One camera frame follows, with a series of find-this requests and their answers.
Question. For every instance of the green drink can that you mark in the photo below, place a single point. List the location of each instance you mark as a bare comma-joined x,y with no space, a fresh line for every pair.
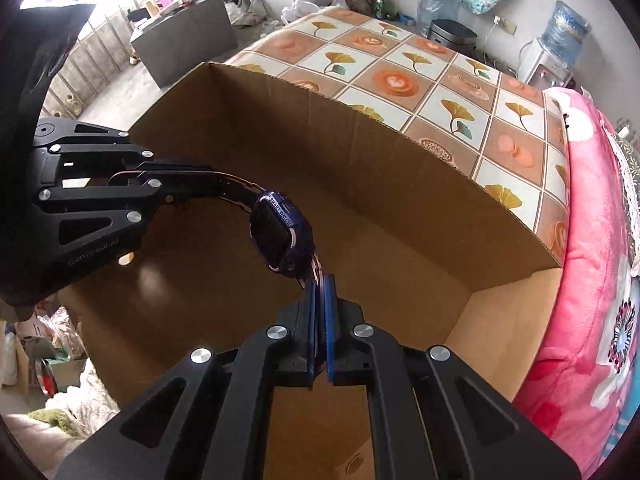
380,7

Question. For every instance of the grey cabinet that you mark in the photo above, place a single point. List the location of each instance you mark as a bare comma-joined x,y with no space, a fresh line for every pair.
185,40

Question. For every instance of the dark purple smart watch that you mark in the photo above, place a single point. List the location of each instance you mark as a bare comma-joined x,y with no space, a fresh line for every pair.
272,230

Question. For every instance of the white plastic bag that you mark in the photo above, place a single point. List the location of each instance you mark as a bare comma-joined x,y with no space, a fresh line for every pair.
315,5

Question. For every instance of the pink floral blanket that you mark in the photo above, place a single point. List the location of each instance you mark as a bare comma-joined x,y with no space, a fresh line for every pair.
590,260

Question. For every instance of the green fuzzy cloth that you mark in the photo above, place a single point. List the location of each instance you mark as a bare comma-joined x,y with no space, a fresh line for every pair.
50,417

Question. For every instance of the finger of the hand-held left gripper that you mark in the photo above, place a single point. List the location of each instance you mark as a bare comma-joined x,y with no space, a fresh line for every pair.
175,165
145,192

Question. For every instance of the white wall socket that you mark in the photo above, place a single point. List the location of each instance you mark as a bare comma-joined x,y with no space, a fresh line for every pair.
505,25

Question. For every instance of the large clear plastic bottle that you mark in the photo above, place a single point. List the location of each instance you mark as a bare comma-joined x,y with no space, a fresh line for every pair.
437,7

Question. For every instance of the table with leaf patterned cover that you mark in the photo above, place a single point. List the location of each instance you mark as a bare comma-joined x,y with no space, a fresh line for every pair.
395,85

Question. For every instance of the white fluffy blanket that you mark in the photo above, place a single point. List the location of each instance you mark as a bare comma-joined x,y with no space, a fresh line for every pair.
75,440

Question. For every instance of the white water dispenser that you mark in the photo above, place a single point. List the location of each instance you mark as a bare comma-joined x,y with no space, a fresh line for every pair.
542,67

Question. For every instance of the blue water jug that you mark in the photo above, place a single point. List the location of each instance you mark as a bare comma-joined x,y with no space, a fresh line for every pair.
567,30

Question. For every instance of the brown cardboard box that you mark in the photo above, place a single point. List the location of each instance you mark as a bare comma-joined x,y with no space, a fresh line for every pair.
375,185

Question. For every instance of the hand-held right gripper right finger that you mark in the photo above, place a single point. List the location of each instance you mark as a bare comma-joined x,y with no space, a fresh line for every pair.
330,325

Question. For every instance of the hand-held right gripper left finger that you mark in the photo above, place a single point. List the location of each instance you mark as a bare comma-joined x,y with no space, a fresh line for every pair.
311,322

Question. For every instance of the black rice cooker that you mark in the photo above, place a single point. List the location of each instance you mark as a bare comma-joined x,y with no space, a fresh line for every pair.
450,37

